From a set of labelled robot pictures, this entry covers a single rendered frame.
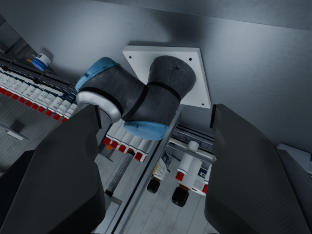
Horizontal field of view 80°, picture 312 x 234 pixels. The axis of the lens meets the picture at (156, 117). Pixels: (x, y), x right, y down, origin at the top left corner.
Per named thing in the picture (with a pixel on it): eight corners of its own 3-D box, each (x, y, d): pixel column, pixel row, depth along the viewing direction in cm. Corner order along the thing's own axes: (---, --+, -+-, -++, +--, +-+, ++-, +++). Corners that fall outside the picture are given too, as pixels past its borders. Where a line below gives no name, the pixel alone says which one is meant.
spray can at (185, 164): (190, 142, 99) (173, 178, 91) (190, 138, 94) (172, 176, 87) (199, 146, 97) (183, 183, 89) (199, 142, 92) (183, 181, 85)
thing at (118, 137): (129, 117, 113) (110, 147, 105) (126, 113, 108) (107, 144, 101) (136, 120, 111) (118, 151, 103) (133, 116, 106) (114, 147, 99)
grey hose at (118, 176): (130, 151, 90) (106, 193, 83) (127, 148, 87) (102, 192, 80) (136, 154, 89) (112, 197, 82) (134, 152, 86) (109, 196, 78)
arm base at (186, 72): (164, 88, 70) (153, 109, 67) (144, 57, 60) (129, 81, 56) (202, 89, 61) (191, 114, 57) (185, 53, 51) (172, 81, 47)
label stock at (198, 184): (196, 163, 129) (188, 183, 123) (218, 177, 132) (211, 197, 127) (182, 163, 147) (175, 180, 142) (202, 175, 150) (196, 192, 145)
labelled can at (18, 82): (30, 78, 149) (11, 98, 141) (24, 74, 147) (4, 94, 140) (29, 76, 144) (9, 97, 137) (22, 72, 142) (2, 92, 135)
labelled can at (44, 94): (49, 84, 136) (29, 107, 128) (49, 82, 131) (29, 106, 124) (55, 88, 138) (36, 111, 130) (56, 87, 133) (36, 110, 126)
